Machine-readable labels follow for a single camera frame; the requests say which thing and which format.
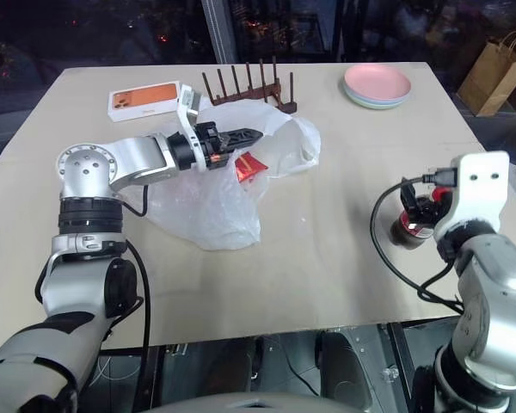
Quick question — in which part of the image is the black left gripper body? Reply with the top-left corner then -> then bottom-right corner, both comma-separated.
196,121 -> 234,171

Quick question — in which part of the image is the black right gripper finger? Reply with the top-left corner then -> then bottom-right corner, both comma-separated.
399,176 -> 419,219
414,195 -> 433,224

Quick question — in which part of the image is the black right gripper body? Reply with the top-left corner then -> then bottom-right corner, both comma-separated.
425,187 -> 455,225

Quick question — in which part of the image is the dark bottle with red label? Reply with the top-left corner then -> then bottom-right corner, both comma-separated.
389,213 -> 435,252

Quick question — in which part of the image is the translucent white plastic bag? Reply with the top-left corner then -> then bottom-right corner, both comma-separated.
144,99 -> 322,251

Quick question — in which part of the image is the brown paper bag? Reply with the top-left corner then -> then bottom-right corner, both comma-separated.
457,30 -> 516,118

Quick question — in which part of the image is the red snack packet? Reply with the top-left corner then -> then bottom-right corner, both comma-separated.
234,150 -> 270,184

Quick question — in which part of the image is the brown wooden dish rack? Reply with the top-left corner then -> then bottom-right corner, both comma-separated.
200,55 -> 298,115

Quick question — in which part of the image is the white orange phone box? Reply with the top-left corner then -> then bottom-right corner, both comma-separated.
107,79 -> 186,123

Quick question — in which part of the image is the pale blue plate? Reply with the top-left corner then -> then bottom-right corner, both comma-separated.
346,93 -> 408,111

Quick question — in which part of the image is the pale green plate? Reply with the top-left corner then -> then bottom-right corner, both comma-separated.
342,83 -> 412,105

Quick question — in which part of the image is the pink plate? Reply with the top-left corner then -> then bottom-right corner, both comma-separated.
343,64 -> 413,99

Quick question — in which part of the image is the dark rounded housing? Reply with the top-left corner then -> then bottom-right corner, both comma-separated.
316,330 -> 397,399

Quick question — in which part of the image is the grey robot torso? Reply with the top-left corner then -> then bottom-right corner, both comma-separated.
150,391 -> 371,413

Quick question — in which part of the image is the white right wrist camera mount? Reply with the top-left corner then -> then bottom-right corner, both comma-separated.
432,150 -> 511,243

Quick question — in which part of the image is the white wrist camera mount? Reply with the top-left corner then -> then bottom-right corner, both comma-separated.
175,83 -> 208,174
432,150 -> 511,243

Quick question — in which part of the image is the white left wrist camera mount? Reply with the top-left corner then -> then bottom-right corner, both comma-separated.
175,83 -> 208,174

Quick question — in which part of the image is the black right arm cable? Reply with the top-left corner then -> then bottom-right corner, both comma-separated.
369,166 -> 466,316

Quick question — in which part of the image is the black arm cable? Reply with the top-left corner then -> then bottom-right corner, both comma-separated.
369,166 -> 466,316
120,184 -> 153,348

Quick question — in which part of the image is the grey window frame post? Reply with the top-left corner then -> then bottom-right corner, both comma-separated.
200,0 -> 243,66

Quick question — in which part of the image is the black table frame leg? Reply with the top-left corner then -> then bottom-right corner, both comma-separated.
385,322 -> 416,413

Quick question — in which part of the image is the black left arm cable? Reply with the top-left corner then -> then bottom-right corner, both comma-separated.
120,184 -> 153,348

